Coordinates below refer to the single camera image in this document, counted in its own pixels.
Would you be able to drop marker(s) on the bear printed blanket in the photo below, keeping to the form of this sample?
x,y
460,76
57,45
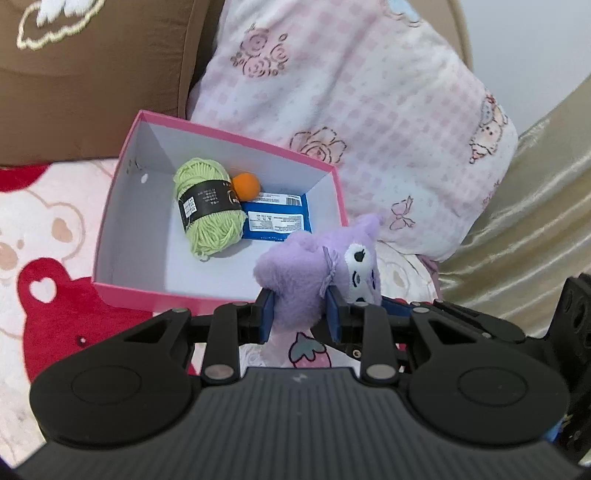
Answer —
x,y
46,230

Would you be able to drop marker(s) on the purple plush toy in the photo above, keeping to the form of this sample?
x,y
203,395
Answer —
x,y
295,267

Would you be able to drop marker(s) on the blue wet wipes packet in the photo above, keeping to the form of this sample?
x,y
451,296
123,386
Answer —
x,y
277,221

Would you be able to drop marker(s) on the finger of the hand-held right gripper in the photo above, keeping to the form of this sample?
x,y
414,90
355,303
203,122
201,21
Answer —
x,y
352,354
508,334

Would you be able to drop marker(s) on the golden satin cloth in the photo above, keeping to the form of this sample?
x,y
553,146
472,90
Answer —
x,y
531,207

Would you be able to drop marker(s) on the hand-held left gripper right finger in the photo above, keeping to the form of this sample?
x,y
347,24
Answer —
x,y
333,318

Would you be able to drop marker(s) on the pink checkered pillow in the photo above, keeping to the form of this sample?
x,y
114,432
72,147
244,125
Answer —
x,y
369,115

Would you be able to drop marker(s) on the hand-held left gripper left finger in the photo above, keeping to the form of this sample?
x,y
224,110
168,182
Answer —
x,y
267,318

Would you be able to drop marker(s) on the pink cardboard box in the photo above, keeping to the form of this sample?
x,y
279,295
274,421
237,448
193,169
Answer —
x,y
152,258

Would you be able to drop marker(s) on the green yarn ball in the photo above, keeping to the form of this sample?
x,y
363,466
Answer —
x,y
212,230

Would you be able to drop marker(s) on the cream headboard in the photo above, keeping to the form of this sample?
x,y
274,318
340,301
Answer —
x,y
461,32

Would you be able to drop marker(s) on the orange makeup sponge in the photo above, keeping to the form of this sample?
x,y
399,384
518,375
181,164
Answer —
x,y
247,187

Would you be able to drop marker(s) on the pink frilled bed sheet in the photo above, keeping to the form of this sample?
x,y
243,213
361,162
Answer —
x,y
434,277

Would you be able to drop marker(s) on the brown pillow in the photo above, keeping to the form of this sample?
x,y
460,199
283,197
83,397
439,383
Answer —
x,y
92,92

